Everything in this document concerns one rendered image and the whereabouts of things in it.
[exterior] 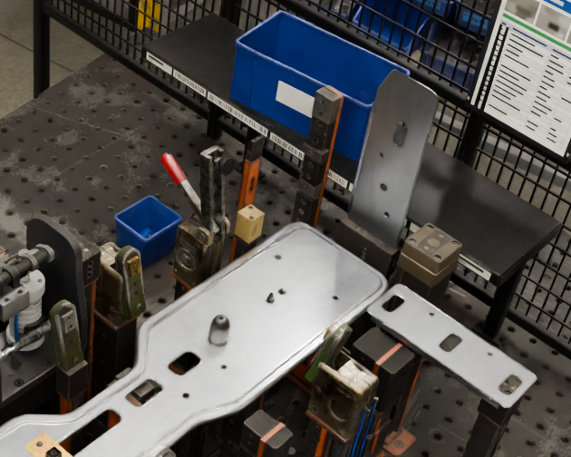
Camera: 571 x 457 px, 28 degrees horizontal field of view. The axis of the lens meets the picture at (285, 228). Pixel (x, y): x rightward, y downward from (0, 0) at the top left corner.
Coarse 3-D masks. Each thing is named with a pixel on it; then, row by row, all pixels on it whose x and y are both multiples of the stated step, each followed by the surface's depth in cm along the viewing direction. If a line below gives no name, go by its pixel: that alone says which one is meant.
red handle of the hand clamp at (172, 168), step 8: (160, 160) 190; (168, 160) 190; (168, 168) 190; (176, 168) 190; (176, 176) 190; (184, 176) 190; (176, 184) 190; (184, 184) 190; (184, 192) 190; (192, 192) 190; (192, 200) 190; (192, 208) 191; (200, 208) 190; (200, 216) 190; (216, 224) 191; (216, 232) 190
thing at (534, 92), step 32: (512, 0) 197; (544, 0) 193; (512, 32) 200; (544, 32) 196; (480, 64) 207; (512, 64) 203; (544, 64) 199; (512, 96) 206; (544, 96) 202; (512, 128) 209; (544, 128) 205
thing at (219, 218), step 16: (208, 160) 180; (224, 160) 180; (208, 176) 182; (224, 176) 185; (208, 192) 184; (224, 192) 187; (208, 208) 186; (224, 208) 189; (208, 224) 188; (224, 224) 191
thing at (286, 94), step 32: (256, 32) 222; (288, 32) 229; (320, 32) 224; (256, 64) 217; (288, 64) 233; (320, 64) 229; (352, 64) 224; (384, 64) 220; (256, 96) 221; (288, 96) 216; (352, 96) 228; (352, 128) 212
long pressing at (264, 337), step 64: (256, 256) 197; (320, 256) 199; (192, 320) 183; (256, 320) 185; (320, 320) 187; (128, 384) 172; (192, 384) 173; (256, 384) 175; (0, 448) 160; (128, 448) 163
